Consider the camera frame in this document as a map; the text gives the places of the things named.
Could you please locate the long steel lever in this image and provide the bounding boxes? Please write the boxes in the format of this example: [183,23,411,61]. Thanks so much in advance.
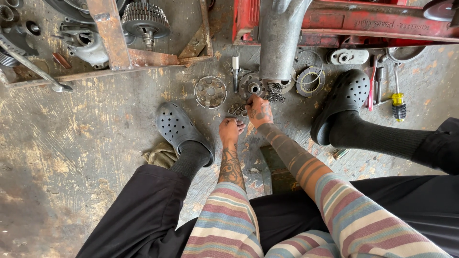
[0,34,74,93]

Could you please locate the olive green cloth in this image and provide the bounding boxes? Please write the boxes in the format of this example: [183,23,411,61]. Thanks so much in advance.
[143,141,179,170]

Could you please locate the black sock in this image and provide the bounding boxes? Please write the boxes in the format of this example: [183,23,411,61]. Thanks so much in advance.
[329,110,435,161]
[169,141,212,180]

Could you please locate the black socket extension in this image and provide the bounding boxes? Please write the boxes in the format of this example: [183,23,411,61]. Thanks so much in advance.
[375,67,384,105]

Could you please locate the black clog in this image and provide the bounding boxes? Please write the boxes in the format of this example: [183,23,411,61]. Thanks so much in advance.
[311,69,371,146]
[156,102,216,167]

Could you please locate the red handled tool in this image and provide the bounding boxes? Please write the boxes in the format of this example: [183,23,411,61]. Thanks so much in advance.
[368,54,381,112]

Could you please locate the steel ratchet tool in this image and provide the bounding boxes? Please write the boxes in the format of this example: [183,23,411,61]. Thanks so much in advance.
[229,55,251,94]

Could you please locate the steel clutch hub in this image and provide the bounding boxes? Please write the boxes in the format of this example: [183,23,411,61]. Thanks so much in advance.
[238,72,269,100]

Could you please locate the group of small metal cups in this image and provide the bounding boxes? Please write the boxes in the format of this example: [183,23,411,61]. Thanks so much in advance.
[228,102,249,118]

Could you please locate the toothed gear with shaft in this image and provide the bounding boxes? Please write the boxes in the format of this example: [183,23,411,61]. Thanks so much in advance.
[121,2,171,51]

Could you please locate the black round disc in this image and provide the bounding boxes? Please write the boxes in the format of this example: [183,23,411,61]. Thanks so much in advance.
[422,0,459,22]

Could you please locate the notched clutch friction ring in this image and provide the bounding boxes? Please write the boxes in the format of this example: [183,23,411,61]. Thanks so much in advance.
[296,66,326,98]

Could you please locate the person's right hand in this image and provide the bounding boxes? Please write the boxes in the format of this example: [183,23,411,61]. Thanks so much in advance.
[245,94,274,129]

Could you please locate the small rusty metal strip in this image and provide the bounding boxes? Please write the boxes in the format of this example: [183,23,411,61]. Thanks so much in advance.
[52,53,72,70]

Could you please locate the thin steel rings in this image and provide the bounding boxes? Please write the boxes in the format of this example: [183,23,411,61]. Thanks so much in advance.
[293,49,323,85]

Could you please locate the black left sock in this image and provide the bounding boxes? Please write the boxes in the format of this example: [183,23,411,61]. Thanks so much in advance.
[169,141,212,180]

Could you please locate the black left clog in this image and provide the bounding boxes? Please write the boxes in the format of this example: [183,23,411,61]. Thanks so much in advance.
[156,102,216,167]

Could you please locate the red metal lift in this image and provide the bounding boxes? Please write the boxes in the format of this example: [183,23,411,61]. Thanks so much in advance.
[232,0,459,49]

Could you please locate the rusty metal frame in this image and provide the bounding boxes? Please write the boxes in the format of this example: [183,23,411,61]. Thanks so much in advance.
[0,0,214,89]

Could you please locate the pile of black coil springs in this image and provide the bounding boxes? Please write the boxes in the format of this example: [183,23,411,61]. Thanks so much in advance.
[265,82,286,104]

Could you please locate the round shallow metal dish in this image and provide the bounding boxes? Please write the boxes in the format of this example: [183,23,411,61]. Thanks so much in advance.
[386,46,426,65]

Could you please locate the black trousers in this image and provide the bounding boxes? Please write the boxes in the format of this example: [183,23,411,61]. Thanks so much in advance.
[76,118,459,258]

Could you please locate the dark engine parts heap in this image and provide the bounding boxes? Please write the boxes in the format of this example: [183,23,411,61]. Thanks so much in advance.
[0,0,42,69]

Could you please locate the black right sock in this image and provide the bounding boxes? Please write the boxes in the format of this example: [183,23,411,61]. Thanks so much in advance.
[329,110,435,161]

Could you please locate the yellow handled screwdriver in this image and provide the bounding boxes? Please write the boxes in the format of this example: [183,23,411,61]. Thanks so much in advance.
[391,64,407,122]

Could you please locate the grey engine case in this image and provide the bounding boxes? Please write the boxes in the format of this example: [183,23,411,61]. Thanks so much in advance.
[53,21,137,69]

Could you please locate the person's left hand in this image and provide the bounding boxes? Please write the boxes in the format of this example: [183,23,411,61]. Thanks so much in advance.
[219,118,247,146]

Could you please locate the black right clog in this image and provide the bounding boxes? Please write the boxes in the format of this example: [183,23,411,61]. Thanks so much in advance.
[311,69,371,146]

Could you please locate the round perforated clutch plate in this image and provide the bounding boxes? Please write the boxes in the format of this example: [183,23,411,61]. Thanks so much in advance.
[194,76,227,109]

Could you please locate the green wooden stool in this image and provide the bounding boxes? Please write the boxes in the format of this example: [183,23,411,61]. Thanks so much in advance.
[260,145,302,195]

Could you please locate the grey cover with small gear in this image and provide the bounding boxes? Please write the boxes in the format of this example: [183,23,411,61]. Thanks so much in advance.
[326,48,370,65]

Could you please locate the large round clutch basket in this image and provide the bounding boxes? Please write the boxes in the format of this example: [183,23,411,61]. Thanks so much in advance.
[43,0,130,25]

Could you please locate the striped shirt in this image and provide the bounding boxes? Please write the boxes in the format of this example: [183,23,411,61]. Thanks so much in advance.
[181,173,453,258]

